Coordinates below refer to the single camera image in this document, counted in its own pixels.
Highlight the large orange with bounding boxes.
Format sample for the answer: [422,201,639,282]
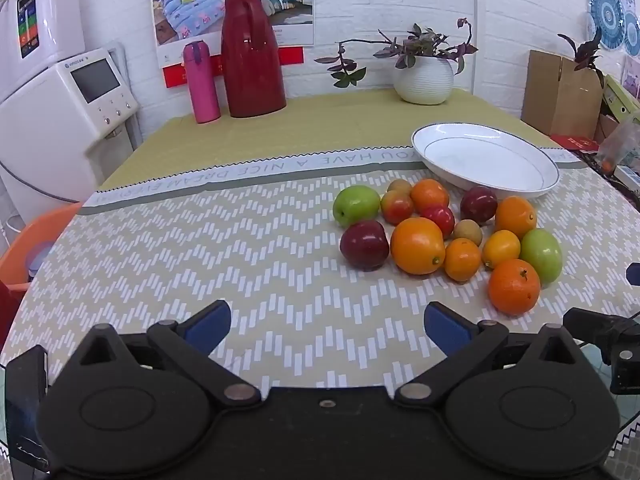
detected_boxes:
[390,217,447,276]

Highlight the orange plastic chair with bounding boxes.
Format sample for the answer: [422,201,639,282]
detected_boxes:
[0,202,83,293]

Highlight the small red-green apple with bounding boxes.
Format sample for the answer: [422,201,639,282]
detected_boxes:
[381,190,416,226]

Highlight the small red apple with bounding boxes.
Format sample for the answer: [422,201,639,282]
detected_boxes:
[419,205,456,240]

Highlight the dark red plum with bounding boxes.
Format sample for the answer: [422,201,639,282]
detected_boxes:
[460,186,499,226]

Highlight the bedding wall poster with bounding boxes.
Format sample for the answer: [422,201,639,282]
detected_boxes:
[150,0,316,89]

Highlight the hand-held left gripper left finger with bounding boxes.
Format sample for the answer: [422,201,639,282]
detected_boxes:
[75,300,262,407]

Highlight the white dispenser with screen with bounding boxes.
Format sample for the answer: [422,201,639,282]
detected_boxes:
[0,47,141,211]

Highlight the cardboard box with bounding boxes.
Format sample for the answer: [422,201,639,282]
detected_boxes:
[521,50,606,136]

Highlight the zigzag patterned tablecloth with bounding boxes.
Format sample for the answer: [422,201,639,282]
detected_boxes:
[0,87,640,461]

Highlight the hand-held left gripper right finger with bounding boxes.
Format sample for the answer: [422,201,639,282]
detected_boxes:
[395,301,588,406]

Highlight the grey cable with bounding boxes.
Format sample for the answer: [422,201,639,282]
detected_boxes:
[0,160,101,193]

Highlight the dark red apple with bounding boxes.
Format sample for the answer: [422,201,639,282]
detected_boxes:
[339,220,391,272]

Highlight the red envelope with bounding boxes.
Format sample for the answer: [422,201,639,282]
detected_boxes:
[550,133,601,153]

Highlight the purple leafed plant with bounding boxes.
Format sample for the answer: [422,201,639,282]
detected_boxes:
[557,27,608,88]

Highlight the large blue decorative wall plate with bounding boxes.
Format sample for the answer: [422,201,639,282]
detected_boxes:
[585,0,626,51]

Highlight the yellow-orange citrus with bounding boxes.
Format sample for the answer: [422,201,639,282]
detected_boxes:
[481,230,522,270]

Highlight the green apple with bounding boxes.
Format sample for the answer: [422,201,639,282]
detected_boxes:
[333,185,382,228]
[520,228,564,285]

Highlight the white wall pipe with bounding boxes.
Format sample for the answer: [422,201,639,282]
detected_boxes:
[470,0,480,96]

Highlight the white plate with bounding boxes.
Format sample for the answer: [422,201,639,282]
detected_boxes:
[411,123,560,200]

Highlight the deep orange mandarin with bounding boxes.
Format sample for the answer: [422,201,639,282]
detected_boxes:
[488,258,542,316]

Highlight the potted plant in white pot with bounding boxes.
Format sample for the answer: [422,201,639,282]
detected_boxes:
[314,17,479,106]

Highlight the clear plastic bag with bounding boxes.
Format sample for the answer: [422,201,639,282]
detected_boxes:
[597,117,640,176]

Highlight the pink bottle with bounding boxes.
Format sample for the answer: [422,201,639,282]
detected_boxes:
[182,40,222,124]

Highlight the green box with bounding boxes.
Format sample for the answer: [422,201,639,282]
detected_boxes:
[602,74,640,123]

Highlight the white wall water purifier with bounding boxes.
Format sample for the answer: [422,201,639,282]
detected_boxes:
[0,0,81,73]

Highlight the red thermos jug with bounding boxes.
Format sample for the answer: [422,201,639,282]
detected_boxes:
[221,0,288,119]

